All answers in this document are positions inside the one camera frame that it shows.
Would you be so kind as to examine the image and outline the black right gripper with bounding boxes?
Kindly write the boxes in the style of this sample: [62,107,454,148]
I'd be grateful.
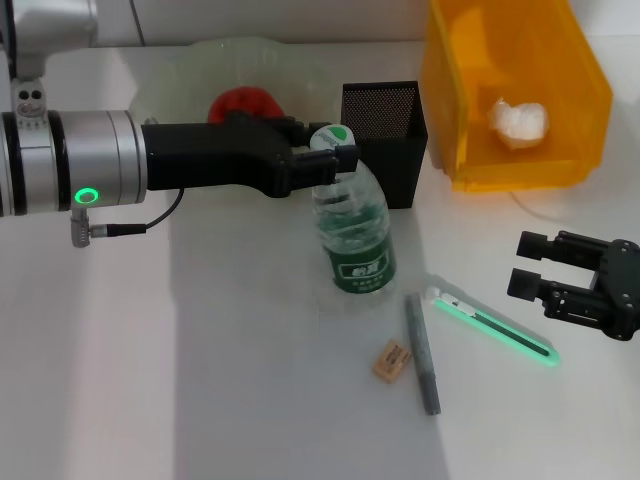
[506,230,640,343]

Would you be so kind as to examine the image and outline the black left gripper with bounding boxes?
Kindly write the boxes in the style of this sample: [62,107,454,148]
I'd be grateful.
[140,113,360,200]

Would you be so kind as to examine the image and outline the green white toothbrush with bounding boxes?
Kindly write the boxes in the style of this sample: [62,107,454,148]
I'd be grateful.
[423,283,560,369]

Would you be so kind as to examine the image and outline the clear green-label water bottle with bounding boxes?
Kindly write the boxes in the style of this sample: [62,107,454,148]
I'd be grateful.
[307,124,399,301]

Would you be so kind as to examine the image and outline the white paper ball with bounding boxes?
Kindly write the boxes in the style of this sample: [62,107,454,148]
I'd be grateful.
[487,98,550,151]

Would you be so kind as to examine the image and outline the tan eraser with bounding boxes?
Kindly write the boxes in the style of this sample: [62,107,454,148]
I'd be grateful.
[371,338,413,384]

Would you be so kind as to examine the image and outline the red-orange knitted orange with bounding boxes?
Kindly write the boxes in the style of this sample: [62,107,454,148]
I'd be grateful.
[207,85,284,124]

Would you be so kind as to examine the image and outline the black mesh pen holder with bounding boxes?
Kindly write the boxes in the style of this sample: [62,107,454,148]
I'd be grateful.
[341,80,430,210]

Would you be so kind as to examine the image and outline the grey pen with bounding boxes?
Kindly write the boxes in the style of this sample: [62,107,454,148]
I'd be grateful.
[403,292,442,416]

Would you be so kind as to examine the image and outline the pale green glass fruit plate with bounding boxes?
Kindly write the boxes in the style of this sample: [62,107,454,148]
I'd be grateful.
[128,38,337,194]

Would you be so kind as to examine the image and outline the yellow plastic bin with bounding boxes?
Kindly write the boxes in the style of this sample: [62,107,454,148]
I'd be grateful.
[418,0,614,194]

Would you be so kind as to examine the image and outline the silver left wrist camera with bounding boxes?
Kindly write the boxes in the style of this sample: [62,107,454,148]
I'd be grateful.
[9,0,99,119]

